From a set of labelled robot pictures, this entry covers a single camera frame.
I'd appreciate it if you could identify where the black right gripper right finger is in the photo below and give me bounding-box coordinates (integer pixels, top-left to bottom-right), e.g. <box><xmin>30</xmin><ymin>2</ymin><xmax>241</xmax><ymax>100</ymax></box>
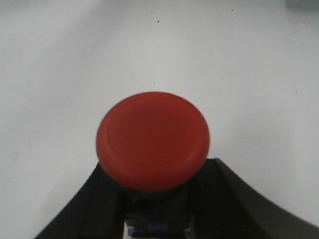
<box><xmin>189</xmin><ymin>158</ymin><xmax>319</xmax><ymax>239</ymax></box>

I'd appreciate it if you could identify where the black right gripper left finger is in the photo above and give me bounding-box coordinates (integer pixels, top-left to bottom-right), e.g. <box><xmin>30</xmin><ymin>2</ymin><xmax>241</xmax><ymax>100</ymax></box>
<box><xmin>36</xmin><ymin>165</ymin><xmax>125</xmax><ymax>239</ymax></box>

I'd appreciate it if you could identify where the red push button switch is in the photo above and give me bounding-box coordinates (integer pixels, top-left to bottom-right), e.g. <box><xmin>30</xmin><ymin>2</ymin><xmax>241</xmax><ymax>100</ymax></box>
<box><xmin>96</xmin><ymin>91</ymin><xmax>211</xmax><ymax>239</ymax></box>

